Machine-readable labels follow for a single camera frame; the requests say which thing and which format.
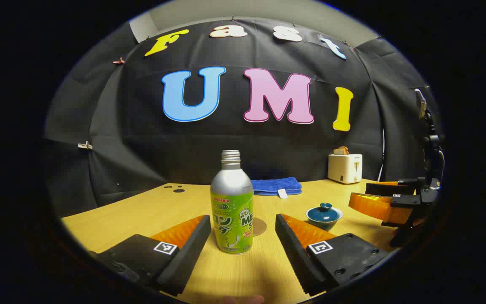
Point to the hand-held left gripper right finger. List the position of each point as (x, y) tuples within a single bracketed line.
[(298, 257)]

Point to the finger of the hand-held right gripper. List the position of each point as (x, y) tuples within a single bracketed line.
[(390, 189), (378, 207)]

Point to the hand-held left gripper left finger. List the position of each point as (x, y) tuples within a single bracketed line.
[(188, 257)]

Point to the teal teacup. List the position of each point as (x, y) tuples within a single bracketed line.
[(324, 226)]

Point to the round brown coaster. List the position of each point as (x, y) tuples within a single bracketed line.
[(260, 227)]

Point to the green label silver water bottle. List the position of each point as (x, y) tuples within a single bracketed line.
[(231, 185)]

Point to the white toaster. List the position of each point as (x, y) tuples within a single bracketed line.
[(344, 169)]

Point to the bread slice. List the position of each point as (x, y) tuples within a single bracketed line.
[(342, 150)]

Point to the blue towel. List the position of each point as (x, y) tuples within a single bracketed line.
[(274, 185)]

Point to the black backdrop cloth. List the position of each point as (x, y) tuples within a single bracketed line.
[(141, 147)]

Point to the white cloth clip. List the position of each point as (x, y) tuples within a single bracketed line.
[(85, 146)]

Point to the red cloth clip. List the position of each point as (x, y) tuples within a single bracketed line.
[(119, 61)]

